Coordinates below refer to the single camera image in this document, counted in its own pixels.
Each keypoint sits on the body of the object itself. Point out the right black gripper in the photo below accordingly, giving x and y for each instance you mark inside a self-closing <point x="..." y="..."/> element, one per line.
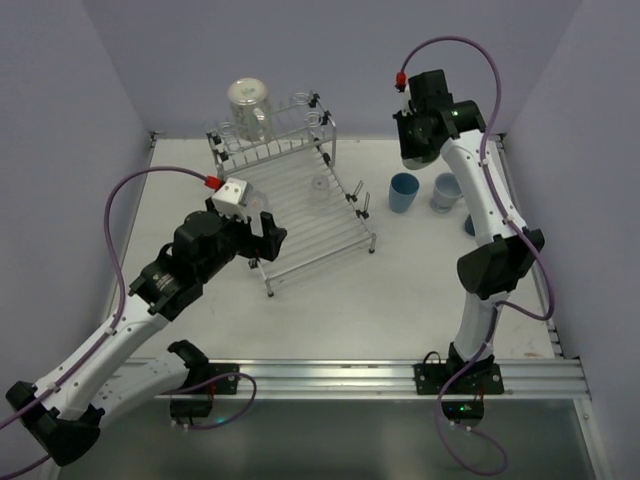
<point x="413" y="151"/>

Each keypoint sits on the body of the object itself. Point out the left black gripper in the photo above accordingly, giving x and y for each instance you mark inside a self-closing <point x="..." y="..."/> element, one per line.
<point x="255" y="240"/>

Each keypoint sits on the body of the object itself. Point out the light blue cup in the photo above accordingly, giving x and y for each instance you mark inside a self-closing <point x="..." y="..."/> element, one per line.
<point x="402" y="192"/>

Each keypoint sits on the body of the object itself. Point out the white ceramic mug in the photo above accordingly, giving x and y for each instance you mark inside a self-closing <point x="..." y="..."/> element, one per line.
<point x="446" y="193"/>

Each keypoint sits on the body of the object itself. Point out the dark blue ceramic mug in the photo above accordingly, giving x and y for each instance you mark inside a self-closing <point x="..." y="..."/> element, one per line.
<point x="469" y="226"/>

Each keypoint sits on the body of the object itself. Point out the green cup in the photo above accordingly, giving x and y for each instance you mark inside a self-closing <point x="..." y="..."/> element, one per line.
<point x="418" y="163"/>

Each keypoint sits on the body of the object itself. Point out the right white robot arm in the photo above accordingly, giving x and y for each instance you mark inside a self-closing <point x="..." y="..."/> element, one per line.
<point x="505" y="246"/>

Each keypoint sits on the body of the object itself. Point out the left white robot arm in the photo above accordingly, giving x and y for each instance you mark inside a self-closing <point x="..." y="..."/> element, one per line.
<point x="67" y="409"/>

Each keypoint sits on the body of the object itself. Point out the small clear glass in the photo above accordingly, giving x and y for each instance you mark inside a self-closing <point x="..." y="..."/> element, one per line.
<point x="320" y="189"/>

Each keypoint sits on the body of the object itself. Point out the large glass mug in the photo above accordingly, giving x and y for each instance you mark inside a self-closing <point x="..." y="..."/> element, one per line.
<point x="251" y="110"/>

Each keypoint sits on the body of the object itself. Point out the left black controller box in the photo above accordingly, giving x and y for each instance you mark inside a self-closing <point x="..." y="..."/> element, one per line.
<point x="187" y="410"/>

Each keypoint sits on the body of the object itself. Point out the black controller box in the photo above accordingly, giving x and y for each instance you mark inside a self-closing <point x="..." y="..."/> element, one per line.
<point x="468" y="412"/>
<point x="187" y="410"/>

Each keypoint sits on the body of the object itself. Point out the right black controller box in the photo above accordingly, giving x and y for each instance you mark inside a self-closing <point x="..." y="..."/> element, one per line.
<point x="468" y="412"/>

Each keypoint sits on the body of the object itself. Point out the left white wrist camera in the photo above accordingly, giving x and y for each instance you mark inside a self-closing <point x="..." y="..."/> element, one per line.
<point x="230" y="200"/>

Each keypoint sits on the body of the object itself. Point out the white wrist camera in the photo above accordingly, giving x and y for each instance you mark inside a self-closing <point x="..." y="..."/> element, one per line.
<point x="402" y="87"/>
<point x="230" y="200"/>

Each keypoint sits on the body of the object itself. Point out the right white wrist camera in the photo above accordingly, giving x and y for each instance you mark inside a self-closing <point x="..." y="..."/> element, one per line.
<point x="402" y="87"/>

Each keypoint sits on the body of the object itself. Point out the silver wire dish rack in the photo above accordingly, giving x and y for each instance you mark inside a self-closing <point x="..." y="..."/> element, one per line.
<point x="304" y="144"/>

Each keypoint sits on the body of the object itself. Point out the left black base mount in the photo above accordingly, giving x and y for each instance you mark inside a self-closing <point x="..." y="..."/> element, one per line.
<point x="210" y="379"/>

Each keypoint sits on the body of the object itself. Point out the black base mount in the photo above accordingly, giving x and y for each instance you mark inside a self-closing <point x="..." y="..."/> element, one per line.
<point x="210" y="379"/>
<point x="482" y="377"/>

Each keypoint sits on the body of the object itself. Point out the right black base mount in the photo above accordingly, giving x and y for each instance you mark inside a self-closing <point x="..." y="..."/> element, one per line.
<point x="482" y="377"/>

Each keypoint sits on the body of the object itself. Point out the aluminium mounting rail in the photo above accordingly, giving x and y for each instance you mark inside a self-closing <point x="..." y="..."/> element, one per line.
<point x="543" y="379"/>

